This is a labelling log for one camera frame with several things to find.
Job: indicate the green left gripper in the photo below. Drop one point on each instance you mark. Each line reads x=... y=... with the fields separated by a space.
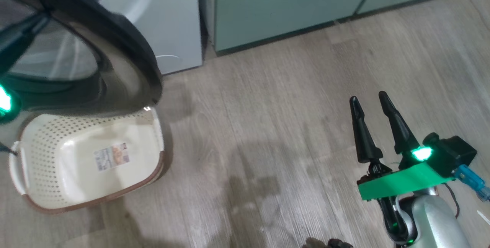
x=13 y=106

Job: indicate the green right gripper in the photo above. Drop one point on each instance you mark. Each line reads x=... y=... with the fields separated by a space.
x=402 y=183

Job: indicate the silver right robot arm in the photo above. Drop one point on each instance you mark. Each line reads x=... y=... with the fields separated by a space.
x=436 y=225

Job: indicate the black roller wheel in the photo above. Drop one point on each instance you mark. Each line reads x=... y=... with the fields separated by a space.
x=337 y=244

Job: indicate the cream perforated laundry basket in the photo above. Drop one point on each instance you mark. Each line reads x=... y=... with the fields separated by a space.
x=57 y=179

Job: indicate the paper basket product label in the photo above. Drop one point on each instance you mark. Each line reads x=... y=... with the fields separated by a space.
x=111 y=157

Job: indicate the pale green cabinet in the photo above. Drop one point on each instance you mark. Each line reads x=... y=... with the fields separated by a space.
x=287 y=7

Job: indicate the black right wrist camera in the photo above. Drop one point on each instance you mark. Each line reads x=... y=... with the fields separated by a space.
x=453 y=152

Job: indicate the blue right camera connector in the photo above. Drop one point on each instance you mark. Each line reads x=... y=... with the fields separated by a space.
x=472 y=181

